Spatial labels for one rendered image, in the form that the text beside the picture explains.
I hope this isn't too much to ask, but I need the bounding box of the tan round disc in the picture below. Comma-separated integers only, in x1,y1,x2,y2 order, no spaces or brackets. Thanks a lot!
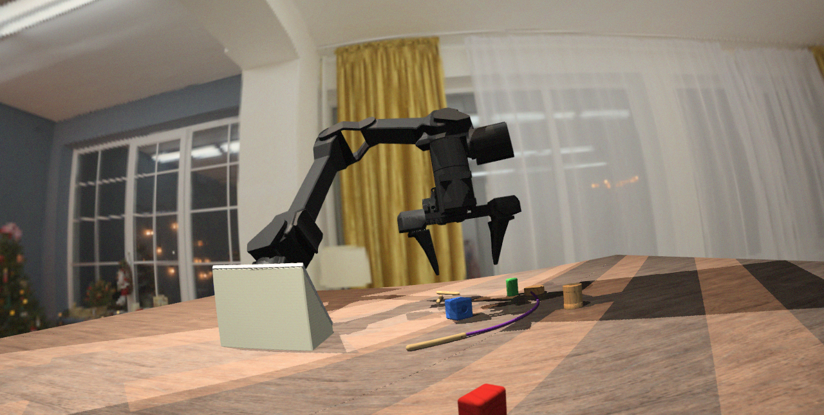
524,285,545,296

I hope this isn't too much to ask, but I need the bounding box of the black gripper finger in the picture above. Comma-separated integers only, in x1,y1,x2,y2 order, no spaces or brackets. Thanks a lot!
408,229,440,275
488,216,514,265

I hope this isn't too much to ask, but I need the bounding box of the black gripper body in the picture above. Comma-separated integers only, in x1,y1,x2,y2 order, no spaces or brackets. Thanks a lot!
397,165,521,233

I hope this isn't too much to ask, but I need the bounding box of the wooden cylinder with small hole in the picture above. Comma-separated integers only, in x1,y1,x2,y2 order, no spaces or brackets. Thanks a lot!
563,283,583,309

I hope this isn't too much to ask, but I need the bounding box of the red block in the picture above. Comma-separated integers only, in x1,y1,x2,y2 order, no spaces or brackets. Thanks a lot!
458,383,507,415

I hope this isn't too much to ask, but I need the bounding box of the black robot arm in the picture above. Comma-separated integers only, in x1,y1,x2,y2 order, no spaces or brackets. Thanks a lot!
247,107,515,269

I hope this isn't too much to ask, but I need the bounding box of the dark green cylinder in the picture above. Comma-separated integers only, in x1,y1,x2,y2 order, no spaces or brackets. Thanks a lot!
506,278,519,297

